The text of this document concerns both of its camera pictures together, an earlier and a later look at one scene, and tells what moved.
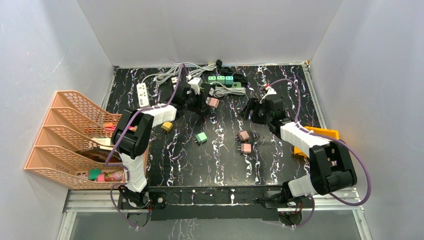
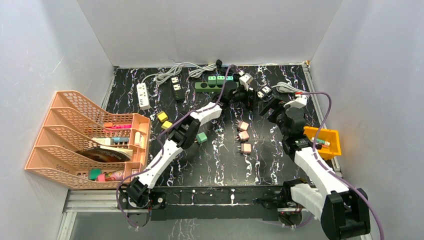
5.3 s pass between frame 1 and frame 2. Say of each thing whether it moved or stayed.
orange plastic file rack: stayed
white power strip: stayed
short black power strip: stayed
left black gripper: moved
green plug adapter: stayed
